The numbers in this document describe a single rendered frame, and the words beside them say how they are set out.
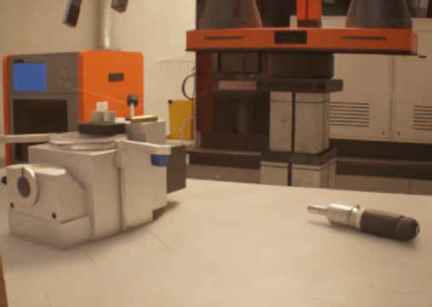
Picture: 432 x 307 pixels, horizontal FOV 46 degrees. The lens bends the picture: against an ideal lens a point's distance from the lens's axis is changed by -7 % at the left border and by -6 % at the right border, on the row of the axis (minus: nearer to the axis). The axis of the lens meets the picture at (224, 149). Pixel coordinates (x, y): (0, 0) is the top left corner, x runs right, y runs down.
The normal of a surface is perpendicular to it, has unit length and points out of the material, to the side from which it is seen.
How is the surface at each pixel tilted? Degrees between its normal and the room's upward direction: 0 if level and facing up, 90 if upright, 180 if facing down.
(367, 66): 90
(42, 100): 90
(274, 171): 90
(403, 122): 90
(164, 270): 0
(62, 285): 0
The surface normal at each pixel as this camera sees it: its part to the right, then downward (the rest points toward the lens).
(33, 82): -0.32, 0.14
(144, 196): 0.86, 0.08
